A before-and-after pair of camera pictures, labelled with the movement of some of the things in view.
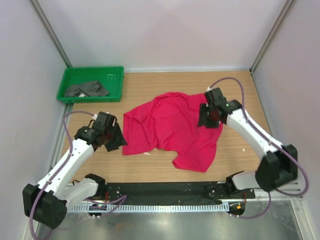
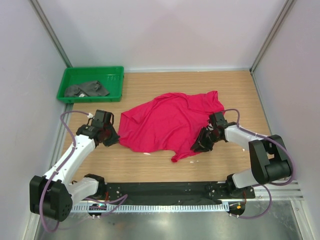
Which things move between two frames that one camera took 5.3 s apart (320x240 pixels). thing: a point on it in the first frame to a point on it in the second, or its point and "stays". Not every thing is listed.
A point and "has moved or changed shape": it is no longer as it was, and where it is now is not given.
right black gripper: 203,119 to 200,141
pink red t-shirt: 171,122 has moved or changed shape
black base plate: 172,193 stays
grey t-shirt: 89,89 stays
